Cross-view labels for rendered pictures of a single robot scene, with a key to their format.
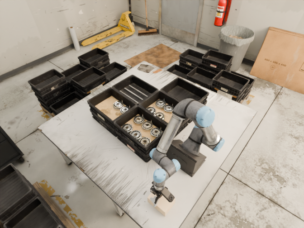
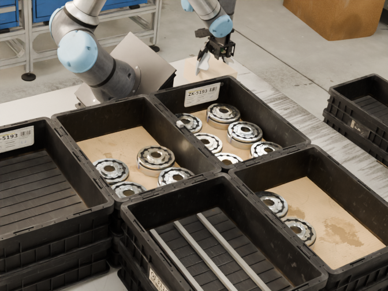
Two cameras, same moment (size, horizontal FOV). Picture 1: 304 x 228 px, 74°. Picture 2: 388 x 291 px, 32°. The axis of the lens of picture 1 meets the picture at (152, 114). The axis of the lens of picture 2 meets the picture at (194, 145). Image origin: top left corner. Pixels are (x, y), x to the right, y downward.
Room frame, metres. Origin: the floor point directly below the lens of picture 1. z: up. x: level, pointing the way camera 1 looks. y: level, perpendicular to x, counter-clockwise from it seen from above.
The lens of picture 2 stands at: (2.71, 0.24, 1.93)
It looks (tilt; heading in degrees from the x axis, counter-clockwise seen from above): 35 degrees down; 189
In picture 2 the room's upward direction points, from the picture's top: 8 degrees clockwise
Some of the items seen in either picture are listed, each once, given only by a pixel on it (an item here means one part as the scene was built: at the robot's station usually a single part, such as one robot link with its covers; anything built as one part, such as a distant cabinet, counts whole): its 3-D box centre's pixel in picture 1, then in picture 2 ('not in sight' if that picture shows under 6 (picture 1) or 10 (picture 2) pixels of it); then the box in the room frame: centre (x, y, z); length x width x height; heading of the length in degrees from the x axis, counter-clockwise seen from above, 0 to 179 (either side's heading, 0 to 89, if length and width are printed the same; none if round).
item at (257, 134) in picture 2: (135, 135); (245, 131); (1.08, 0.14, 0.86); 0.10 x 0.10 x 0.01
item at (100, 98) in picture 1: (112, 107); (316, 220); (1.41, 0.38, 0.87); 0.40 x 0.30 x 0.11; 46
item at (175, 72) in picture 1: (179, 78); not in sight; (2.72, -0.46, 0.26); 0.40 x 0.30 x 0.23; 49
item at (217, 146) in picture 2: (147, 125); (204, 143); (1.19, 0.04, 0.86); 0.10 x 0.10 x 0.01
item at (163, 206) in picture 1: (161, 200); (209, 74); (0.57, -0.06, 0.74); 0.16 x 0.12 x 0.07; 49
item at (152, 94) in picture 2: (141, 125); (227, 120); (1.14, 0.09, 0.92); 0.40 x 0.30 x 0.02; 46
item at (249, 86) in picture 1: (236, 85); not in sight; (2.50, -1.32, 0.26); 0.40 x 0.30 x 0.23; 49
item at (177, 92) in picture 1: (183, 96); (22, 191); (1.57, -0.33, 0.87); 0.40 x 0.30 x 0.11; 46
